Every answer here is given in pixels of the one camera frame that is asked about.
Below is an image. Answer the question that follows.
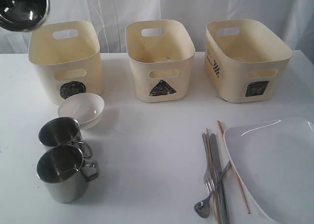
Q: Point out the small white bowl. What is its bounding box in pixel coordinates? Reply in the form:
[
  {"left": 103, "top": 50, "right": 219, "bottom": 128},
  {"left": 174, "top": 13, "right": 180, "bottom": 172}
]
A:
[{"left": 57, "top": 93, "right": 105, "bottom": 130}]

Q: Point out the steel table knife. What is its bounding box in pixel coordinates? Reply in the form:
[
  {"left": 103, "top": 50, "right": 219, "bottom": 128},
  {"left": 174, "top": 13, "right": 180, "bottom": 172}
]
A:
[{"left": 209, "top": 133, "right": 230, "bottom": 224}]

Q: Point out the wooden chopstick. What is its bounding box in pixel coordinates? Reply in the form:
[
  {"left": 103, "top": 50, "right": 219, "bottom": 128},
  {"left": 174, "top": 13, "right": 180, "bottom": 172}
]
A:
[
  {"left": 217, "top": 120, "right": 251, "bottom": 214},
  {"left": 206, "top": 128, "right": 221, "bottom": 224}
]

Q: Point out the steel fork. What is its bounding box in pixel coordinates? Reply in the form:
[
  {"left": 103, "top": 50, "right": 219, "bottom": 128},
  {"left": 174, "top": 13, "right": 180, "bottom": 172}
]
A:
[{"left": 202, "top": 133, "right": 215, "bottom": 193}]

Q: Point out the steel mug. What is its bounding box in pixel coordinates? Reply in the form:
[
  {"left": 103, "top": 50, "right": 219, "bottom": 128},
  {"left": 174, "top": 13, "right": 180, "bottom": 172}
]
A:
[
  {"left": 36, "top": 144, "right": 100, "bottom": 203},
  {"left": 38, "top": 117, "right": 93, "bottom": 159}
]

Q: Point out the small steel spoon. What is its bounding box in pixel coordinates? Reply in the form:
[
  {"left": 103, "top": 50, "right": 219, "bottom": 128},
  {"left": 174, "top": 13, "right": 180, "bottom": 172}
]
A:
[{"left": 194, "top": 161, "right": 231, "bottom": 219}]

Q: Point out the large steel bowl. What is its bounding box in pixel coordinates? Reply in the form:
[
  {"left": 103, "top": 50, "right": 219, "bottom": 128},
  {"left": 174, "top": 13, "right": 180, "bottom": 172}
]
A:
[{"left": 0, "top": 0, "right": 51, "bottom": 32}]

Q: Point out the cream bin with triangle mark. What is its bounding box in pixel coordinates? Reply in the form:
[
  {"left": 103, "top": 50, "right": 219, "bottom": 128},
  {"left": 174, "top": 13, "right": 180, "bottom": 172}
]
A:
[{"left": 126, "top": 20, "right": 195, "bottom": 103}]

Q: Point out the cream bin with square mark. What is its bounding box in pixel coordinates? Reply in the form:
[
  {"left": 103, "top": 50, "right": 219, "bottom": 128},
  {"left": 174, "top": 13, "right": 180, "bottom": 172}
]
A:
[{"left": 205, "top": 19, "right": 293, "bottom": 103}]

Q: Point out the cream bin with circle mark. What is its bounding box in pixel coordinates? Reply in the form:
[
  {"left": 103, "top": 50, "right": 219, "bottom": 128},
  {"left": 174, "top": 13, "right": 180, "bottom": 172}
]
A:
[{"left": 28, "top": 21, "right": 104, "bottom": 105}]

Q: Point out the white square plate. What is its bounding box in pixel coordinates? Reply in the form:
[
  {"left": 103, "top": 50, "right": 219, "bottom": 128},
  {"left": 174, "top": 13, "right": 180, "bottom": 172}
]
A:
[{"left": 224, "top": 117, "right": 314, "bottom": 224}]

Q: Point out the white backdrop curtain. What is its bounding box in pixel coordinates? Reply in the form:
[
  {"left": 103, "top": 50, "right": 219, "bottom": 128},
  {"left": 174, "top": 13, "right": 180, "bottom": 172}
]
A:
[{"left": 0, "top": 0, "right": 314, "bottom": 55}]

